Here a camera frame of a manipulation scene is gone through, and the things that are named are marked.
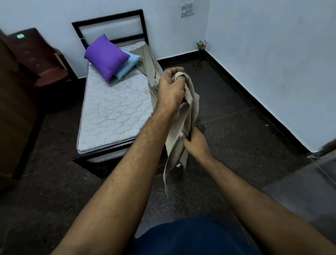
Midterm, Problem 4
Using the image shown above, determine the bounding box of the person's left forearm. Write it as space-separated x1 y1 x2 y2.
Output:
51 108 179 255

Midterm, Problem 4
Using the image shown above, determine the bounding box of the person's right hand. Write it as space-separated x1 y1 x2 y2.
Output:
180 126 213 163

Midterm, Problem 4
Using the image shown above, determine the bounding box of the purple dotted pillow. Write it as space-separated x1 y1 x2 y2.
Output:
84 33 131 83

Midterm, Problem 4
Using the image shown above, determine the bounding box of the person's left hand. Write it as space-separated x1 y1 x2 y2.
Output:
155 66 191 116

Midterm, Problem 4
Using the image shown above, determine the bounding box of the beige striped bed sheet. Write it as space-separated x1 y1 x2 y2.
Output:
128 43 200 198

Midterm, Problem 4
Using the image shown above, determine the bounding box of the person's navy blue shirt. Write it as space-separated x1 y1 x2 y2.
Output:
131 217 263 255

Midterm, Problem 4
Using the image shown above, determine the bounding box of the person's right forearm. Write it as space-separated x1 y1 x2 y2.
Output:
202 156 336 255

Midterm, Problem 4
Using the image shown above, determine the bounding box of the maroon plastic chair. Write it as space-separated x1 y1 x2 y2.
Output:
8 27 78 89

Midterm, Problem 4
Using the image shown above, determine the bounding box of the light blue pillow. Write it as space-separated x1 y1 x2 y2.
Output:
114 51 141 81

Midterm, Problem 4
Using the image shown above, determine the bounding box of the dark wooden bed frame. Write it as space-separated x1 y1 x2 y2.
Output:
71 9 168 179

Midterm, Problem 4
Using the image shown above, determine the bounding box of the brown wooden wardrobe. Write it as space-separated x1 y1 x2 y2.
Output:
0 29 44 192

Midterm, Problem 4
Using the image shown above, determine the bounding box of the white wall socket plate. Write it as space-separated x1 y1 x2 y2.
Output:
180 2 194 18

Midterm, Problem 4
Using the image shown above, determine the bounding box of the white striped mattress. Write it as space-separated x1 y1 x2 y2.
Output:
76 40 158 155

